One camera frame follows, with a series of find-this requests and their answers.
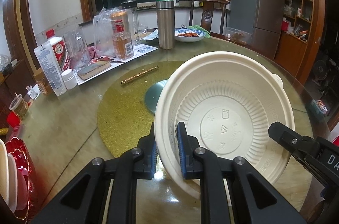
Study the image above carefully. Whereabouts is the red scalloped plate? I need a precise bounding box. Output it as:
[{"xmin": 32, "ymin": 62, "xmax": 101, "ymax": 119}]
[{"xmin": 5, "ymin": 137, "xmax": 39, "ymax": 223}]

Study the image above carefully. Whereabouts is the wooden chair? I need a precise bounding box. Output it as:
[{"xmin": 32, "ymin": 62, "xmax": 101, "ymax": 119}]
[{"xmin": 189, "ymin": 0, "xmax": 230, "ymax": 35}]

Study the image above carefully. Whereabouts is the gold wrapped stick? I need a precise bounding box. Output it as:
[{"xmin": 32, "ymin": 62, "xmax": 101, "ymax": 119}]
[{"xmin": 121, "ymin": 66, "xmax": 158, "ymax": 85}]

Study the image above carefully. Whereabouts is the clear glass pitcher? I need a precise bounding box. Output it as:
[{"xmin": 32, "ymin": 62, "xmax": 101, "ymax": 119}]
[{"xmin": 63, "ymin": 27, "xmax": 91, "ymax": 71}]

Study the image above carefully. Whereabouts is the clear cup of tea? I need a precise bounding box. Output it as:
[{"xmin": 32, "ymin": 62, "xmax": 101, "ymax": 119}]
[{"xmin": 9, "ymin": 94, "xmax": 28, "ymax": 120}]

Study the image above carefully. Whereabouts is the large beige plastic bowl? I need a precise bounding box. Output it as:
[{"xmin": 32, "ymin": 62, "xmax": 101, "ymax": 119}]
[{"xmin": 154, "ymin": 51, "xmax": 295, "ymax": 198}]

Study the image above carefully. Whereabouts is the clear plastic container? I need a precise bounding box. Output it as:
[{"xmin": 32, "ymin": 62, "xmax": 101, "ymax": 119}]
[{"xmin": 224, "ymin": 27, "xmax": 252, "ymax": 46}]

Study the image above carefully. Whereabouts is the red white liquor bottle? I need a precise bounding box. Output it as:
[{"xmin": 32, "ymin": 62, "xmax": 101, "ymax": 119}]
[{"xmin": 45, "ymin": 29, "xmax": 72, "ymax": 72}]

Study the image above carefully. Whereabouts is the small white pill bottle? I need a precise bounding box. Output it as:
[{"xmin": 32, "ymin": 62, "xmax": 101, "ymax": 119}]
[{"xmin": 61, "ymin": 69, "xmax": 78, "ymax": 90}]

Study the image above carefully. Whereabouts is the wooden shelf cabinet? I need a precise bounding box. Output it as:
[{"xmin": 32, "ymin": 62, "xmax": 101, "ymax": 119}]
[{"xmin": 274, "ymin": 0, "xmax": 326, "ymax": 84}]

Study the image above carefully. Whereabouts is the white tube carton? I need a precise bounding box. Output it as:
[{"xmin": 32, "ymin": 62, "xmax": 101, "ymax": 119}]
[{"xmin": 34, "ymin": 40, "xmax": 67, "ymax": 96}]

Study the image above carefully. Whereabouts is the red plastic cup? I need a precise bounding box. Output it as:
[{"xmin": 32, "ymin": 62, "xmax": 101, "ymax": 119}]
[{"xmin": 6, "ymin": 111, "xmax": 21, "ymax": 128}]

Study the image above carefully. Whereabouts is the steel thermos flask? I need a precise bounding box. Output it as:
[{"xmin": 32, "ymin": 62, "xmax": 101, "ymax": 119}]
[{"xmin": 156, "ymin": 0, "xmax": 175, "ymax": 50}]

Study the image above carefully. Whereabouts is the small book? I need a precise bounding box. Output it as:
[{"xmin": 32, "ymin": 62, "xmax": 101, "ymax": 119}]
[{"xmin": 77, "ymin": 61, "xmax": 110, "ymax": 81}]

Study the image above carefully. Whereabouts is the grey refrigerator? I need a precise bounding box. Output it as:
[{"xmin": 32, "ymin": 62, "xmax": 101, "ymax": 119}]
[{"xmin": 229, "ymin": 0, "xmax": 284, "ymax": 59}]

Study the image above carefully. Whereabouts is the small white foam bowl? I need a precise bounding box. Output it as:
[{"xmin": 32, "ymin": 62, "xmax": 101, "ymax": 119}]
[{"xmin": 7, "ymin": 154, "xmax": 18, "ymax": 213}]

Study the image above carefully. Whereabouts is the blue white food plate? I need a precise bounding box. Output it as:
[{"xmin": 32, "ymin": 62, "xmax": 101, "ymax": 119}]
[{"xmin": 175, "ymin": 28, "xmax": 206, "ymax": 43}]

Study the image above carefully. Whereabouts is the gold glitter turntable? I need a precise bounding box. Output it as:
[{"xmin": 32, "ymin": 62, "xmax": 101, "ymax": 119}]
[{"xmin": 97, "ymin": 61, "xmax": 183, "ymax": 158}]

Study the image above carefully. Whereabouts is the large white foam bowl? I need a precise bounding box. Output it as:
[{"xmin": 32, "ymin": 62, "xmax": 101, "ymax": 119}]
[{"xmin": 0, "ymin": 140, "xmax": 9, "ymax": 204}]

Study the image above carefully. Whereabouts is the peanut butter jar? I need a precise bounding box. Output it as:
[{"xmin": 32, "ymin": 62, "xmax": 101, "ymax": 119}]
[{"xmin": 33, "ymin": 68, "xmax": 53, "ymax": 95}]

